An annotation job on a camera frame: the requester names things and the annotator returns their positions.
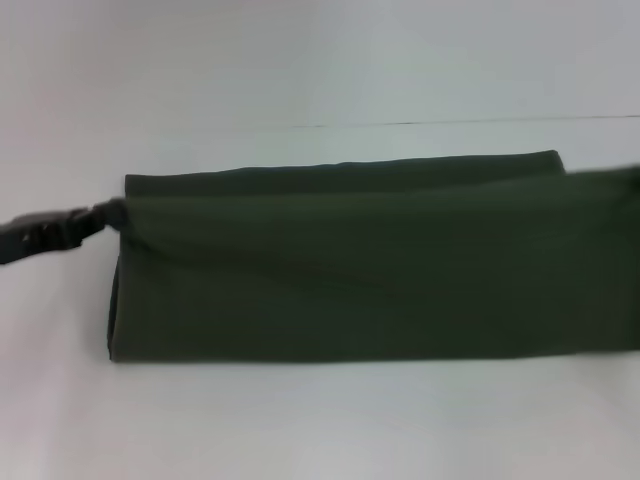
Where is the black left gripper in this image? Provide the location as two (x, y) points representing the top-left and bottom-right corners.
(0, 198), (127, 266)

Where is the dark green shirt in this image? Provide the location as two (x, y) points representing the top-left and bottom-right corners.
(99, 148), (640, 364)

